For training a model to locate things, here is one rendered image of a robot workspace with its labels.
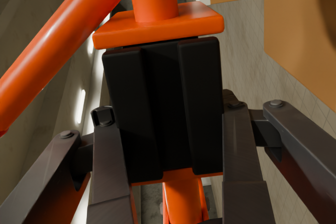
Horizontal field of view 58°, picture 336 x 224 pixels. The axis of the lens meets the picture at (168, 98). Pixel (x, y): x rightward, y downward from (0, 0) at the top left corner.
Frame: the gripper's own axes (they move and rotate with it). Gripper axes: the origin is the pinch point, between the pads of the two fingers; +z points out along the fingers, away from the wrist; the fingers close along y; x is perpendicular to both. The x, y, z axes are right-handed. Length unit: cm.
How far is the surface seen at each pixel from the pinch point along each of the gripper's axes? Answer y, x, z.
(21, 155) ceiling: -273, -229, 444
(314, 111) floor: 122, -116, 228
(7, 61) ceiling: -274, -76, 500
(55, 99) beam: -245, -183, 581
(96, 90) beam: -245, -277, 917
